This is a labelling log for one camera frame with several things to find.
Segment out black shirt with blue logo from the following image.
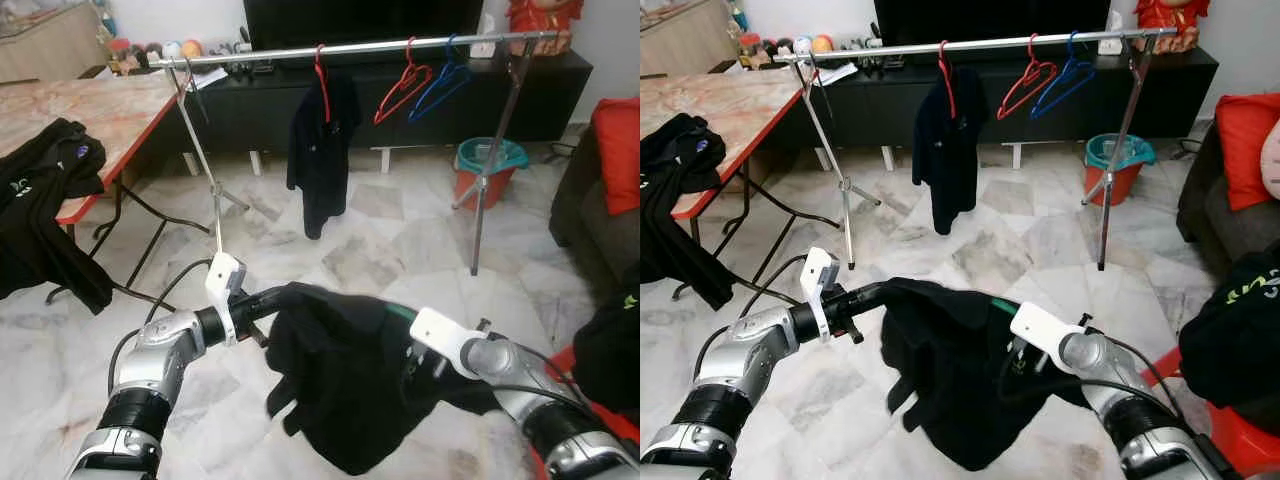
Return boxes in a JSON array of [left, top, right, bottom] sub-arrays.
[[640, 112, 736, 311], [0, 118, 116, 316]]

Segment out dark grey fabric sofa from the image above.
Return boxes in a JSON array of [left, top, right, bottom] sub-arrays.
[[548, 125, 641, 301], [1175, 120, 1280, 276]]

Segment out orange bin with teal bag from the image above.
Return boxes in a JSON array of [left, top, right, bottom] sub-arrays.
[[452, 137, 529, 211], [1084, 132, 1158, 207]]

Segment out marble table with red edge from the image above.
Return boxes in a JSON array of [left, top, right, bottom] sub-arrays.
[[640, 68, 881, 301], [0, 72, 251, 306]]

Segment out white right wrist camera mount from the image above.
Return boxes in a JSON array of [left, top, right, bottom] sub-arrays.
[[1010, 300, 1089, 373], [410, 307, 486, 379]]

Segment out small black garment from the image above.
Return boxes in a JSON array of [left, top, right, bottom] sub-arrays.
[[878, 277, 1096, 472], [265, 282, 501, 476]]

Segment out red laughing buddha statue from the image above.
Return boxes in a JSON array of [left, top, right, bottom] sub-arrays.
[[1135, 0, 1213, 54], [505, 0, 586, 58]]

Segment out red cushion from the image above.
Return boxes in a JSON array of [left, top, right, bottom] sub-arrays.
[[592, 97, 641, 216], [1214, 93, 1280, 211]]

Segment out red plastic stool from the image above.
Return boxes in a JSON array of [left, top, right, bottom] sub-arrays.
[[530, 345, 641, 480], [1140, 345, 1280, 480]]

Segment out black wire hanger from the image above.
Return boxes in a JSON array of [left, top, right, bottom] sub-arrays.
[[808, 55, 837, 121], [180, 58, 211, 126]]

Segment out blue plastic hanger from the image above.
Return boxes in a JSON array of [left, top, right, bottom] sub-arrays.
[[408, 35, 473, 123], [1031, 30, 1096, 120]]

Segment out navy blue polo shirt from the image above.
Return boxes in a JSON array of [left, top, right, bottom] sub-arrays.
[[912, 66, 989, 237], [286, 70, 363, 241]]

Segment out black tv console cabinet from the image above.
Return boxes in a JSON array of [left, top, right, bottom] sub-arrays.
[[715, 45, 1219, 151], [80, 50, 594, 156]]

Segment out light wood cabinet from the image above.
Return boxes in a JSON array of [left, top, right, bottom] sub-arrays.
[[0, 0, 109, 86], [640, 0, 741, 79]]

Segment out red plastic hanger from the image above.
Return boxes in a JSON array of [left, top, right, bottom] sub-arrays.
[[937, 40, 957, 121], [313, 44, 332, 124], [996, 33, 1058, 121], [373, 37, 434, 126]]

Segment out black flat screen television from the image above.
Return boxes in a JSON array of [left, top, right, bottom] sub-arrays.
[[873, 0, 1113, 46], [243, 0, 486, 51]]

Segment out silver metal clothes rail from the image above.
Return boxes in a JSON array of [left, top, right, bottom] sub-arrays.
[[148, 30, 561, 277], [772, 27, 1181, 272]]

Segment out pink cat face pillow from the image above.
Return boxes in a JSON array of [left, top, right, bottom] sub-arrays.
[[1260, 115, 1280, 201]]

